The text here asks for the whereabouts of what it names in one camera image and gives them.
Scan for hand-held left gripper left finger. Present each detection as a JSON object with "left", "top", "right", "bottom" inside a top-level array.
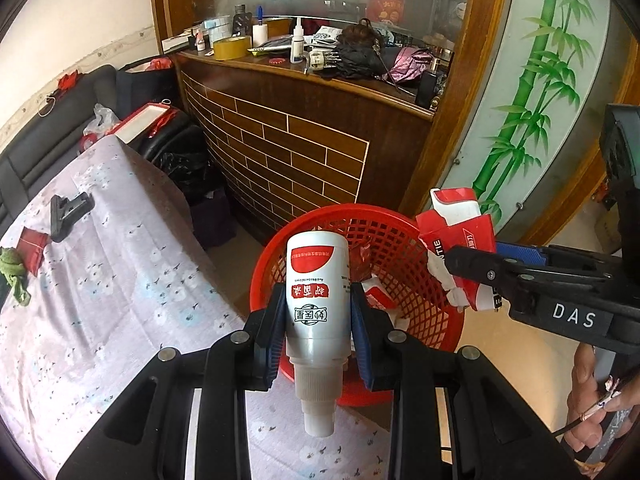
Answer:
[{"left": 56, "top": 284, "right": 290, "bottom": 480}]

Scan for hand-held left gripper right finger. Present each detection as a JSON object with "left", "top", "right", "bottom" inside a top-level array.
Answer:
[{"left": 349, "top": 281, "right": 583, "bottom": 480}]

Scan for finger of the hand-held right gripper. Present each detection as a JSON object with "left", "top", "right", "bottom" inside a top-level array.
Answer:
[
  {"left": 444, "top": 245, "right": 539, "bottom": 312},
  {"left": 494, "top": 241, "right": 623, "bottom": 275}
]

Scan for red white carton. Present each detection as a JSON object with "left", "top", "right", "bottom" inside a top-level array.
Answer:
[{"left": 415, "top": 186, "right": 504, "bottom": 312}]

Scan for white red-label bottle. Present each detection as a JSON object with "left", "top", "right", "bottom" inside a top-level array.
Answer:
[{"left": 285, "top": 229, "right": 352, "bottom": 438}]

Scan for red plastic basket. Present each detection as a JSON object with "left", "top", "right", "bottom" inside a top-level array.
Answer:
[{"left": 248, "top": 202, "right": 464, "bottom": 408}]

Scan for person's right hand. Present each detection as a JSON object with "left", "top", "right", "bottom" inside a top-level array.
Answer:
[{"left": 566, "top": 344, "right": 632, "bottom": 454}]

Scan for dark purple bag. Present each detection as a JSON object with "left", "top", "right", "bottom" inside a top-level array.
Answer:
[{"left": 189, "top": 194, "right": 237, "bottom": 249}]

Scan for bamboo print glass panel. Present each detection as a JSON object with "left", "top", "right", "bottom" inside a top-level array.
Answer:
[{"left": 434, "top": 0, "right": 627, "bottom": 242}]

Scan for wooden brick-pattern counter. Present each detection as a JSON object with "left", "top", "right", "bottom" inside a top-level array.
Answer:
[{"left": 171, "top": 49, "right": 437, "bottom": 247}]

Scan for black plastic bags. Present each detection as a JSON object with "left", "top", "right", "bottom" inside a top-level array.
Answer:
[{"left": 136, "top": 109, "right": 222, "bottom": 202}]

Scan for pink umbrella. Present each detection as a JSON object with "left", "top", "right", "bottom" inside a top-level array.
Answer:
[{"left": 384, "top": 46, "right": 434, "bottom": 84}]

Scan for black pistol-shaped tool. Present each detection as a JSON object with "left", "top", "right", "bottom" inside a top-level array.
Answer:
[{"left": 49, "top": 191, "right": 96, "bottom": 244}]

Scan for flat red packet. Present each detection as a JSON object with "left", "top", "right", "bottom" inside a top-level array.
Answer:
[{"left": 16, "top": 225, "right": 49, "bottom": 277}]

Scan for red white flat box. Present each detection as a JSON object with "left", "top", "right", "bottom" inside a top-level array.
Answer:
[{"left": 113, "top": 102, "right": 174, "bottom": 144}]

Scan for green cloth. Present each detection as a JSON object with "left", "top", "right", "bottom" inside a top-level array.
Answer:
[{"left": 0, "top": 246, "right": 33, "bottom": 307}]

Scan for white plastic bag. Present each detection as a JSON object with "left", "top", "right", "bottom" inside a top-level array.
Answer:
[{"left": 81, "top": 104, "right": 122, "bottom": 149}]

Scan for white glue bottle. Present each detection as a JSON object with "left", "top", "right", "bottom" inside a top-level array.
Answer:
[{"left": 289, "top": 16, "right": 306, "bottom": 66}]

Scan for yellow tape roll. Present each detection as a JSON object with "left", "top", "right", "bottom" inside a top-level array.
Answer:
[{"left": 212, "top": 35, "right": 252, "bottom": 61}]

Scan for dark sofa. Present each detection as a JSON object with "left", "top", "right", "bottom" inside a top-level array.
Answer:
[{"left": 0, "top": 64, "right": 119, "bottom": 222}]

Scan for thin black cable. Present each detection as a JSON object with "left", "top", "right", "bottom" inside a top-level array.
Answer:
[{"left": 551, "top": 411, "right": 602, "bottom": 442}]

